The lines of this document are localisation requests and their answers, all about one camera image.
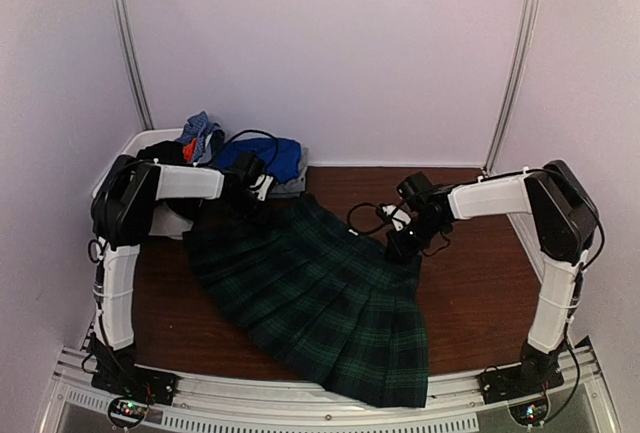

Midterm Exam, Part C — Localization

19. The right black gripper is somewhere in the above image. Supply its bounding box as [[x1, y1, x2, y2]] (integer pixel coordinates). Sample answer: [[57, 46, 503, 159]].
[[386, 214, 446, 261]]

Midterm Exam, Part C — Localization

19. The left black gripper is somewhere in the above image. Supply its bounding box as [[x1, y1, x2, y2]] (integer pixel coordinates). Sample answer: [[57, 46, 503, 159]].
[[227, 190, 274, 227]]

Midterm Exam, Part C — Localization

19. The blue t-shirt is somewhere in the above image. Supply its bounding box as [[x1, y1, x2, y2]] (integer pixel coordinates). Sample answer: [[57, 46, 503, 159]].
[[214, 137, 302, 183]]

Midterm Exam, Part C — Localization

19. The dark green plaid shirt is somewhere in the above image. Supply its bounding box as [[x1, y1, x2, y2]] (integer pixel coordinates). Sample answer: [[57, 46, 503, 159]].
[[183, 195, 429, 408]]

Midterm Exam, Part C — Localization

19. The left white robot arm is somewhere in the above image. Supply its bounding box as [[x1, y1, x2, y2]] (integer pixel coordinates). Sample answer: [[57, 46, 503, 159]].
[[89, 153, 275, 397]]

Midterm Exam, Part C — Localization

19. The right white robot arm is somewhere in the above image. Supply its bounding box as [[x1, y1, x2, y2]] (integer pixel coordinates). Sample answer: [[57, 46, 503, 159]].
[[378, 160, 602, 395]]

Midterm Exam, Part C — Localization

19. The folded grey button shirt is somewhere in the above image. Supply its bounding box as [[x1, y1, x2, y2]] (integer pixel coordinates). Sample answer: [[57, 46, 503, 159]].
[[268, 147, 309, 199]]

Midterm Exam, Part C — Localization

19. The orange garment in bin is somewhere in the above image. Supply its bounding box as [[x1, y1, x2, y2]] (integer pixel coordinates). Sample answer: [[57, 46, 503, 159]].
[[183, 138, 198, 162]]

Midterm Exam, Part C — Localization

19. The blue checkered garment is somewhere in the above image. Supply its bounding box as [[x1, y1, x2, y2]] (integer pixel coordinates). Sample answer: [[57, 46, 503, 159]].
[[176, 111, 225, 164]]

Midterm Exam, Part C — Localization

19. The black garment in bin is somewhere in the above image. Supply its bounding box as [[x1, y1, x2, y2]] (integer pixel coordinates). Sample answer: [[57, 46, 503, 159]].
[[136, 140, 192, 166]]

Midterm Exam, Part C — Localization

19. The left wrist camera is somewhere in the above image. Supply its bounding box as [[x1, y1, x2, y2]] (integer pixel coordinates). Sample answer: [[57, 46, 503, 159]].
[[251, 174, 274, 201]]

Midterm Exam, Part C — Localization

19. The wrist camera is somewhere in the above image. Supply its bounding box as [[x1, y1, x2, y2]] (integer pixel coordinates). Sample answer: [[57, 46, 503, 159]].
[[379, 204, 411, 231], [251, 174, 274, 201]]

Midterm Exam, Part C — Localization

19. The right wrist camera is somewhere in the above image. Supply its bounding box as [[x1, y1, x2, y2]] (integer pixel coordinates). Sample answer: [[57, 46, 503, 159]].
[[379, 204, 411, 231]]

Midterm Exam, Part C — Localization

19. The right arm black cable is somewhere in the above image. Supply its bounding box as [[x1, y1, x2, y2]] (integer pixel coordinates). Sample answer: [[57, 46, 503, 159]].
[[346, 202, 396, 239]]

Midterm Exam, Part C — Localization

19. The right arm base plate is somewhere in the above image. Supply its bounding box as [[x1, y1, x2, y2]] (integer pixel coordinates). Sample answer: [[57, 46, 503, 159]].
[[478, 364, 564, 404]]

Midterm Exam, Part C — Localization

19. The front aluminium rail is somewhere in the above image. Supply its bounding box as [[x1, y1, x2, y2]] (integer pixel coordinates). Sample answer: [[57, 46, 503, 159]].
[[36, 347, 620, 432]]

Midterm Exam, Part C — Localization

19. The left aluminium frame post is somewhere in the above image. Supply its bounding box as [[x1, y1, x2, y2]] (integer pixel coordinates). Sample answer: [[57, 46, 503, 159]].
[[112, 0, 154, 130]]

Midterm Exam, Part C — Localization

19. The aluminium frame post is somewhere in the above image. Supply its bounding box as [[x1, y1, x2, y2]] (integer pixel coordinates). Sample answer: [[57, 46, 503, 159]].
[[112, 0, 154, 130], [482, 0, 540, 175]]

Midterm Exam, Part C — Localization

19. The right aluminium frame post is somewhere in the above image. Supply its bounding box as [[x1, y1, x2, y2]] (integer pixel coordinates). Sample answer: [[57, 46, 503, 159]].
[[482, 0, 540, 175]]

